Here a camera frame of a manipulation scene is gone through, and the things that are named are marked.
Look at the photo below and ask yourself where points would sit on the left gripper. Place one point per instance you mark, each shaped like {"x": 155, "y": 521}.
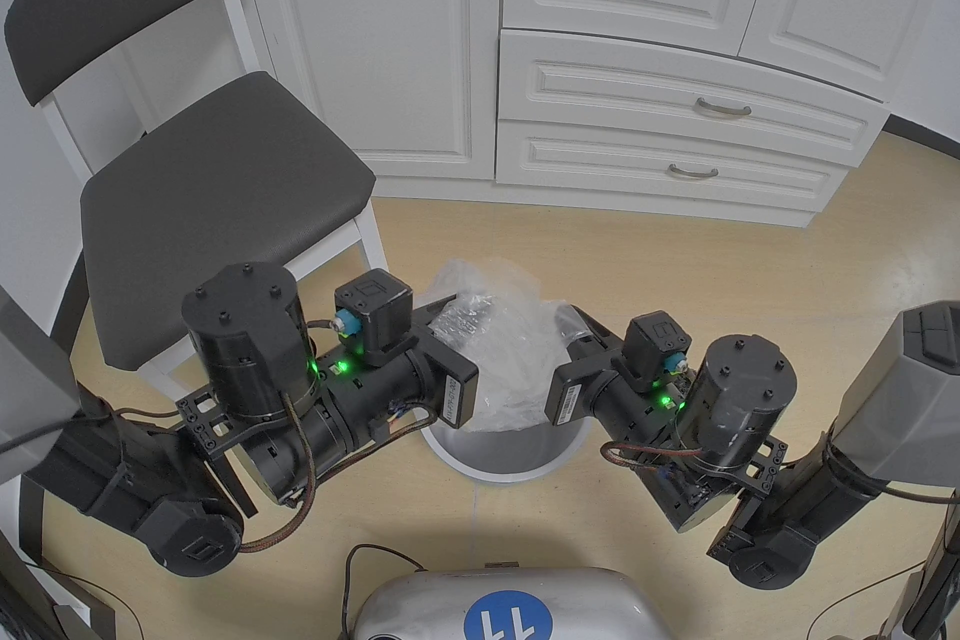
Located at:
{"x": 405, "y": 389}

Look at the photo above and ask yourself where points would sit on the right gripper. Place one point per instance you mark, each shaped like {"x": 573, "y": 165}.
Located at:
{"x": 607, "y": 393}

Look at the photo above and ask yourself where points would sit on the clear plastic bag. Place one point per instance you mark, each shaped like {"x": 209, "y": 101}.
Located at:
{"x": 510, "y": 352}

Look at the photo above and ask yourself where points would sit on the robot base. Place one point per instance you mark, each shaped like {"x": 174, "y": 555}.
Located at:
{"x": 510, "y": 599}

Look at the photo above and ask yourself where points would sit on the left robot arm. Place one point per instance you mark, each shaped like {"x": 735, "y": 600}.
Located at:
{"x": 240, "y": 337}

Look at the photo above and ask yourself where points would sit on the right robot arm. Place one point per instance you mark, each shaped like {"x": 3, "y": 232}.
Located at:
{"x": 892, "y": 397}

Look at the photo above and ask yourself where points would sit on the white trash bin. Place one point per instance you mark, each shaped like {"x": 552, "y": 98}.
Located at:
{"x": 510, "y": 453}

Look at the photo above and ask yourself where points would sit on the white chair grey cushions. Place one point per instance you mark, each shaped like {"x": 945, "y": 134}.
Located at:
{"x": 210, "y": 187}

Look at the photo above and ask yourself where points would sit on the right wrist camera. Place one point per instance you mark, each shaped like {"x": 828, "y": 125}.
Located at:
{"x": 656, "y": 344}

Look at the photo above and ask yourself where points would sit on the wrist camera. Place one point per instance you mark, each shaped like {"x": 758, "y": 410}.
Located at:
{"x": 375, "y": 307}
{"x": 656, "y": 344}

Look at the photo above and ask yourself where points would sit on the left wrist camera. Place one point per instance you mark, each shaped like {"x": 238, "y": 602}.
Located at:
{"x": 375, "y": 307}

